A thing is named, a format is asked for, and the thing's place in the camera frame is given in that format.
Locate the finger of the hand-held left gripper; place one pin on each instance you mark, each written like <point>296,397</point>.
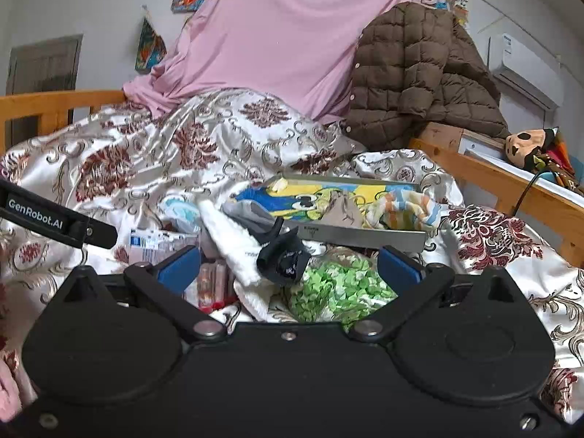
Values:
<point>98,236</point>

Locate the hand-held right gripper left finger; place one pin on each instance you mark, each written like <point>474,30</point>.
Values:
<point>180,268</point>

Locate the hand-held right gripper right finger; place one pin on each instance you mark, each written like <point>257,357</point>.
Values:
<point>398,269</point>

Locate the grey cartoon print tray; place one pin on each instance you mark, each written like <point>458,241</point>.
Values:
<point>374,237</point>

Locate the white fluffy sock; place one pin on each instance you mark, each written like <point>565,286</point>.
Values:
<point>228,244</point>

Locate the grey sock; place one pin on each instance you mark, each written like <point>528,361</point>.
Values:
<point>248,216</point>

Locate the black striped sock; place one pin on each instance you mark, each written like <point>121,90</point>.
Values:
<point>283,262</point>

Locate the person's left forearm pink sleeve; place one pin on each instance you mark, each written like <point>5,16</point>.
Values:
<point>8,392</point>

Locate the white blue medicine box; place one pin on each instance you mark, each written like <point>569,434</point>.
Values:
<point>155,244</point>

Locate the clear red bottomed case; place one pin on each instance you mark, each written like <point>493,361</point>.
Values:
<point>214,283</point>

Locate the light blue tissue packet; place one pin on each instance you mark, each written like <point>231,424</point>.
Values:
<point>180,213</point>

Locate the pastel striped sock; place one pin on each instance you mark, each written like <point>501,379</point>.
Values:
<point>401,210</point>

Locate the bag of green paper stars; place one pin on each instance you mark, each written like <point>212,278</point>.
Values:
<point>337,289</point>

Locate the beige cloth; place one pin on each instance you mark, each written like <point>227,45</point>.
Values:
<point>342,212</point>

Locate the floral satin blanket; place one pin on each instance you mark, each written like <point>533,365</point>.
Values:
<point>150,155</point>

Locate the grey door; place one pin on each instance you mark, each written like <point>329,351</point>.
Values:
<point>43,73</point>

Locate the white board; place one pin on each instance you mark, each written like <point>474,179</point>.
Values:
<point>483,149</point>

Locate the tan spotted plush toy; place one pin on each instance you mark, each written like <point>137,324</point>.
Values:
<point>527,146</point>

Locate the brown quilted jacket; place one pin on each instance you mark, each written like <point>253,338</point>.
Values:
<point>410,77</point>

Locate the colourful patterned cloth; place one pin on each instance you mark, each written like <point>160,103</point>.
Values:
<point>563,159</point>

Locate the white air conditioner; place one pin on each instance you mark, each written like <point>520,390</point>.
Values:
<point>524,68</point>

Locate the pink hanging sheet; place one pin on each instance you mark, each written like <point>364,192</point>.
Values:
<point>283,32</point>

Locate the wooden bed frame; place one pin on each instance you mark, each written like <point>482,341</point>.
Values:
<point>497,182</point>

